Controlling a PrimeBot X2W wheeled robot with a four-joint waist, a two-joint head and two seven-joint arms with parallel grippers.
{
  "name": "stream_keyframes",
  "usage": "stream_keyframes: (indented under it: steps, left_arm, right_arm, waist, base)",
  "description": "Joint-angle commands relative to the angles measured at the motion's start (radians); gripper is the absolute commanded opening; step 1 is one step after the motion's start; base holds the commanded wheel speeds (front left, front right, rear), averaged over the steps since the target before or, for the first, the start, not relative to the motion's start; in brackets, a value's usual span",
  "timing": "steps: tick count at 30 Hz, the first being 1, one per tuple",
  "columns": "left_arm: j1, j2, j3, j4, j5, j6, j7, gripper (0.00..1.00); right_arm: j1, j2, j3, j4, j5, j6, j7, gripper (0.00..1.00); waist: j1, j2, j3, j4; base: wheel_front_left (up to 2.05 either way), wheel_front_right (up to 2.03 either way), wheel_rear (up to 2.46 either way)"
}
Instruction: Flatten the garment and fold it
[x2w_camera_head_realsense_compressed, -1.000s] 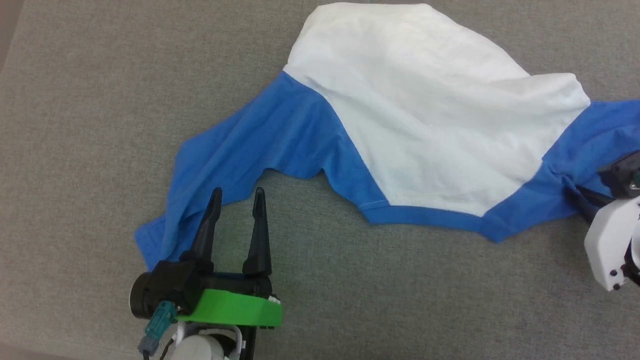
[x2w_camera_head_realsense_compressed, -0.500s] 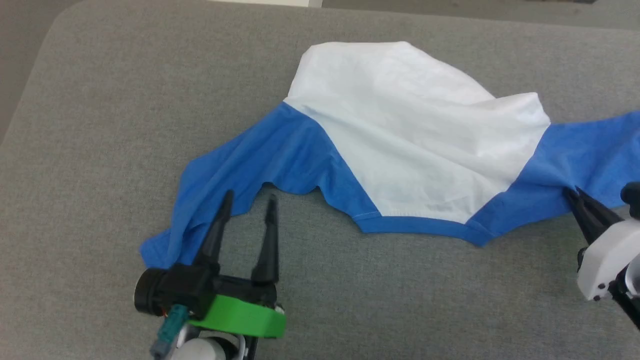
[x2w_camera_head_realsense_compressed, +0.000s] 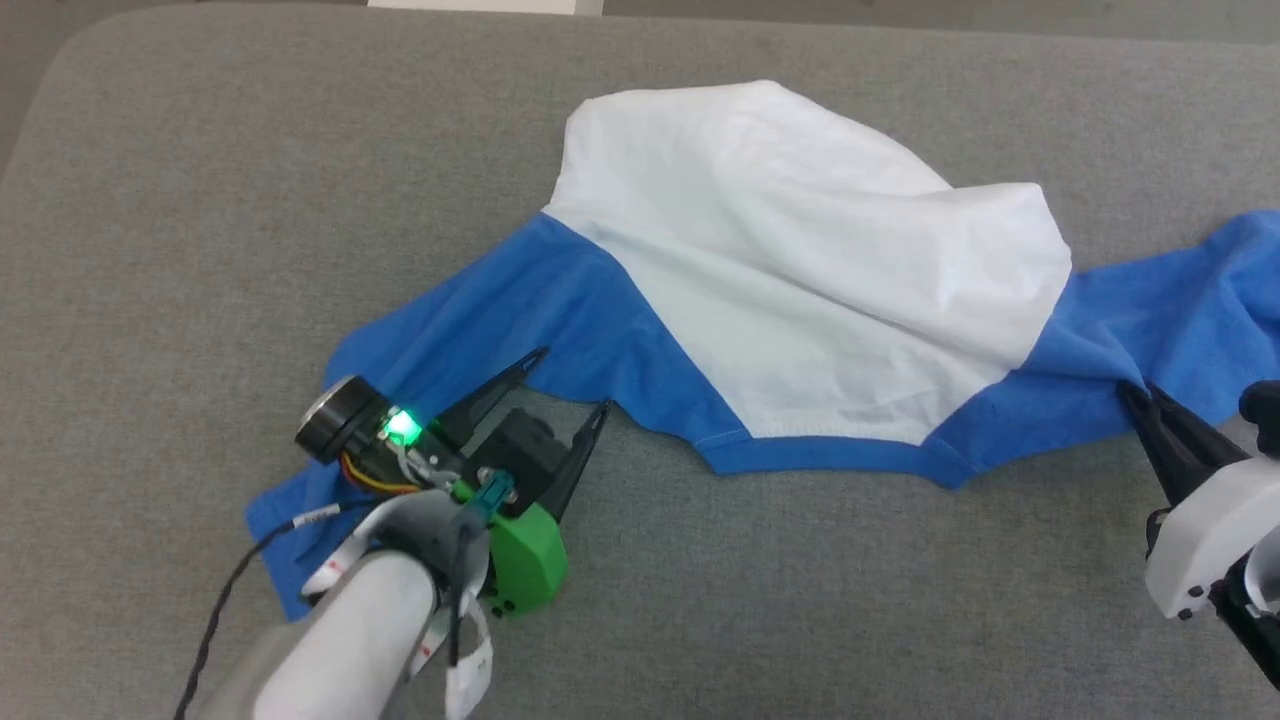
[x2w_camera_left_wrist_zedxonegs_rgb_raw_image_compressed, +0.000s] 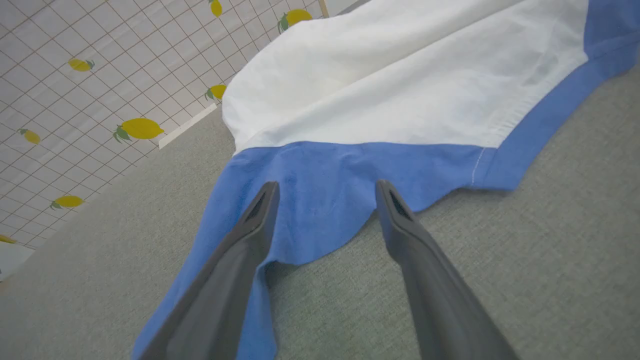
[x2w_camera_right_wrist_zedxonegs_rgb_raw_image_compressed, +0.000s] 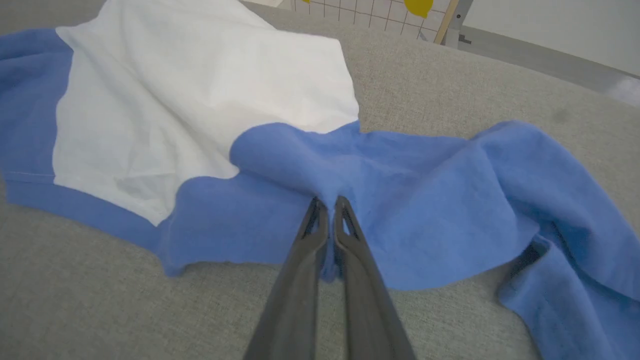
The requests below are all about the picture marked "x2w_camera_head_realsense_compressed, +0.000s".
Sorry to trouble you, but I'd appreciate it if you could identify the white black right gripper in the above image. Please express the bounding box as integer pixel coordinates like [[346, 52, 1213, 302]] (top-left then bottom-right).
[[1115, 380, 1280, 621]]

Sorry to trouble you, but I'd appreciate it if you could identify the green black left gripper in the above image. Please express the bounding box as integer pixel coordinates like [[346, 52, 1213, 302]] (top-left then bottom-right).
[[295, 347, 612, 617]]

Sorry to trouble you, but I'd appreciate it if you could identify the blue and white t-shirt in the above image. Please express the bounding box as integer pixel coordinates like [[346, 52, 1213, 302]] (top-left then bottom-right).
[[245, 80, 1280, 621]]

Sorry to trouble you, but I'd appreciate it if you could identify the white rectangular box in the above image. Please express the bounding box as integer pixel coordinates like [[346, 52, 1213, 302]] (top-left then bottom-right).
[[368, 0, 606, 16]]

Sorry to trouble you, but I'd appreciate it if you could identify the teal cable connector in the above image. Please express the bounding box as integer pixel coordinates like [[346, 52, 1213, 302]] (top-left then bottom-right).
[[468, 470, 517, 523]]

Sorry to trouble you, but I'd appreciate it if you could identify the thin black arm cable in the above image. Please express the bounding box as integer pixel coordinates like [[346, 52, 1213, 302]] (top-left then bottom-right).
[[175, 503, 351, 720]]

